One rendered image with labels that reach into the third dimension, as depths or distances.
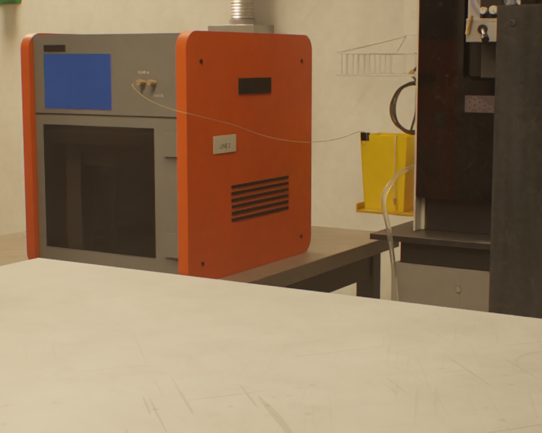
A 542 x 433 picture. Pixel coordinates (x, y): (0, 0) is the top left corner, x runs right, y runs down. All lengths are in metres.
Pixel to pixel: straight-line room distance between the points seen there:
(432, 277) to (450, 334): 1.44
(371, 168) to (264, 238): 0.40
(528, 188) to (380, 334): 0.60
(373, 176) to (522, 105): 1.05
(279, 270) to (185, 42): 0.46
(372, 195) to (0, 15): 2.46
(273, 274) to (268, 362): 1.27
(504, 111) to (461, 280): 0.89
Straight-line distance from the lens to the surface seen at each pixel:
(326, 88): 3.64
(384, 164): 2.32
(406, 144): 2.30
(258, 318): 0.81
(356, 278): 2.34
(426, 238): 2.20
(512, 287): 1.36
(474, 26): 2.11
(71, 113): 1.97
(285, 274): 2.00
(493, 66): 2.13
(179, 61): 1.81
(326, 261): 2.13
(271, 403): 0.61
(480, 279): 2.17
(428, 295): 2.22
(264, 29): 3.69
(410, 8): 2.60
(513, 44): 1.33
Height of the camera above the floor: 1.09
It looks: 8 degrees down
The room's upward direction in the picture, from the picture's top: straight up
